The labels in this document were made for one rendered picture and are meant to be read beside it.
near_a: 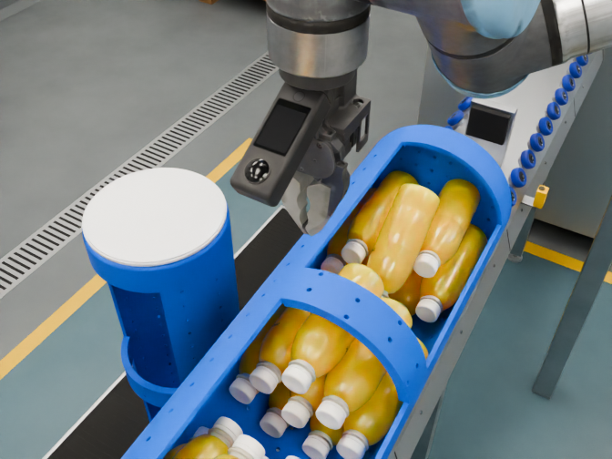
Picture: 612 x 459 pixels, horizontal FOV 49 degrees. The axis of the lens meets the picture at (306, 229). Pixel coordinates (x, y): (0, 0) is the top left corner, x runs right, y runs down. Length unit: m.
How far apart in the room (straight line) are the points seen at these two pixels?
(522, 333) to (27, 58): 2.99
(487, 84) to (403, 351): 0.41
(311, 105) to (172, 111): 2.90
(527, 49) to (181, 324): 0.95
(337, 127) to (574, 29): 0.22
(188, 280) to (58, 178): 1.98
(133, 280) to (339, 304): 0.50
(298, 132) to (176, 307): 0.77
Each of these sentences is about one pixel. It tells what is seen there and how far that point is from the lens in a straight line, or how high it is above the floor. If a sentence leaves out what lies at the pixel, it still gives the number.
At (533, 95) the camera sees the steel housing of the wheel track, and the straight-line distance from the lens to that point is 1.95.
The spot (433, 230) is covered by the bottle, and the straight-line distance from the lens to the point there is 1.14.
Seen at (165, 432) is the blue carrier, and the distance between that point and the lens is 0.83.
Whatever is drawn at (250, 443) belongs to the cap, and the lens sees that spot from 0.85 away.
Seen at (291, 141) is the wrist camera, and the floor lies 1.56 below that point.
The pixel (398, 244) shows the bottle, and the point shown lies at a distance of 1.09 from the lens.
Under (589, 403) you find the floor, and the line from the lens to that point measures 2.44.
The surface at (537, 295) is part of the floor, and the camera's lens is 2.68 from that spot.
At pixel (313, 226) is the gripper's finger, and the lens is 0.73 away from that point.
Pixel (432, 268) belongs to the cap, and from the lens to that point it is 1.12.
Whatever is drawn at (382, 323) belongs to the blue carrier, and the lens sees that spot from 0.91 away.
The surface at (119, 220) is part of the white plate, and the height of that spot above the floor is 1.04.
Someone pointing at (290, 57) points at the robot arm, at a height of 1.63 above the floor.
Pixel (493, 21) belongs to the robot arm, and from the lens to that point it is 0.51.
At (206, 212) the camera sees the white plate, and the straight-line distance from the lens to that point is 1.33.
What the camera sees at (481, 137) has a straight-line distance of 1.61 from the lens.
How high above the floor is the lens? 1.92
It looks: 44 degrees down
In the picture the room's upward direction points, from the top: straight up
